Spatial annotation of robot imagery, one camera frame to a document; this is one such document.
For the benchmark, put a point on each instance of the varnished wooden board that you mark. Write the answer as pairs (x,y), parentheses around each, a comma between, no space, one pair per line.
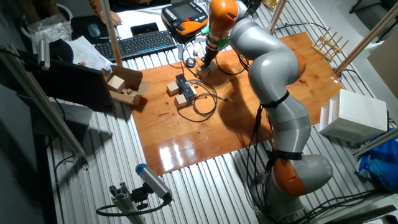
(186,140)

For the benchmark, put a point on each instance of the blue plastic bag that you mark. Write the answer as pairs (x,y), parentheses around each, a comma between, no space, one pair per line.
(382,165)

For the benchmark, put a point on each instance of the orange and black teach pendant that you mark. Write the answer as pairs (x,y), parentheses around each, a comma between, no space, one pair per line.
(186,21)

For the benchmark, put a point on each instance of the wooden peg rack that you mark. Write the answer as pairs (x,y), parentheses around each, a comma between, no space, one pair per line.
(328,46)

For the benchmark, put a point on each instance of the black cap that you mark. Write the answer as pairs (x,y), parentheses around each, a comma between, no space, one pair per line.
(60,49)

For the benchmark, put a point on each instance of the white box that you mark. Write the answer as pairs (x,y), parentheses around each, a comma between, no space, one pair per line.
(357,116)

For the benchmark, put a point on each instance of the green wrist mount plate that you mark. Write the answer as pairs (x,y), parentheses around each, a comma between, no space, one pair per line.
(222,43)

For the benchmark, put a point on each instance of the brown cardboard sheet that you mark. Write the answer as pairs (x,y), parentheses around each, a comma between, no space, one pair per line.
(387,65)

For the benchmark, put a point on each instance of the small wooden piece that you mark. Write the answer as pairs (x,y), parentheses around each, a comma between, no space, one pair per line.
(129,91)

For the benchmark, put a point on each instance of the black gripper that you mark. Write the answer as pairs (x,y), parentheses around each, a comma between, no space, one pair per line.
(210,53)

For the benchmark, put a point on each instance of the black filament spool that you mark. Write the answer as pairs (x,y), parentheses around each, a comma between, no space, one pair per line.
(253,6)

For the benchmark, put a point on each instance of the black smartphone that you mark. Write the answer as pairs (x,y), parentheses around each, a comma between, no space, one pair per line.
(144,28)

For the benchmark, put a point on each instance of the black keyboard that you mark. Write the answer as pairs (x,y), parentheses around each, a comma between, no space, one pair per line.
(140,45)

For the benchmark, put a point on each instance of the light frame post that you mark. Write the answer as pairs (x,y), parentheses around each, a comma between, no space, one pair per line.
(276,15)
(110,31)
(370,35)

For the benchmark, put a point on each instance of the white paper stack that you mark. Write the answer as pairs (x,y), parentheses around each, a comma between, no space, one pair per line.
(87,53)

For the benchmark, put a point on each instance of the black monitor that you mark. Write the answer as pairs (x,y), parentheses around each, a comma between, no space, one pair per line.
(74,84)

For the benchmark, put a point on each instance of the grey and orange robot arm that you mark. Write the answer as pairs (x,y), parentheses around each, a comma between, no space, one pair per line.
(273,71)

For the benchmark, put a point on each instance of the pale wooden cube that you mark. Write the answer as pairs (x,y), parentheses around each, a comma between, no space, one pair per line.
(116,83)
(193,91)
(172,88)
(180,101)
(202,73)
(214,68)

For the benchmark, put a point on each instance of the white round bin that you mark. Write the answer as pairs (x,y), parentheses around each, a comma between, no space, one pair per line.
(69,12)

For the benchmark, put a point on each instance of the grey rectangular adapter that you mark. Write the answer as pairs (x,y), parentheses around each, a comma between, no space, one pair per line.
(180,51)

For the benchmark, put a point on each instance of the white desk sheet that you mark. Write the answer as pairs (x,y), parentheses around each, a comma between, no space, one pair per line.
(136,17)

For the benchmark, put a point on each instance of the torn cardboard box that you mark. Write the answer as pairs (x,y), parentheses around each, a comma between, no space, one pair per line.
(127,76)

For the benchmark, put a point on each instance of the aluminium frame bar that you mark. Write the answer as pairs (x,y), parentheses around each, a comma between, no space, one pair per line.
(376,141)
(40,96)

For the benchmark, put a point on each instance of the black round puck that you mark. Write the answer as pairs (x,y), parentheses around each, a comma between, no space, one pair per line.
(190,62)

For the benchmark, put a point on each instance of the black mouse pad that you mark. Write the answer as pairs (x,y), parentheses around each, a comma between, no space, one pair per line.
(79,28)

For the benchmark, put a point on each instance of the clear plastic bag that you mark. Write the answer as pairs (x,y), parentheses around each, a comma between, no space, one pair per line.
(49,31)

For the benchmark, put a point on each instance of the grey computer mouse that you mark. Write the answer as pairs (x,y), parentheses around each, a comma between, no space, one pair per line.
(94,30)

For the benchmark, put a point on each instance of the black docking station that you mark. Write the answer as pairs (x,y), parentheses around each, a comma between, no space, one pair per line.
(185,88)

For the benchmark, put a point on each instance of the silver camera with blue cap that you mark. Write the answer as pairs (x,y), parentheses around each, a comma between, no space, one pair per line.
(152,182)

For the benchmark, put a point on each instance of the aluminium profile stub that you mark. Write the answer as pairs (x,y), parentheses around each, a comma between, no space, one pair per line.
(124,203)

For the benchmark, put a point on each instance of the person's hand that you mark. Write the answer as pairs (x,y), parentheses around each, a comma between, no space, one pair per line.
(110,18)

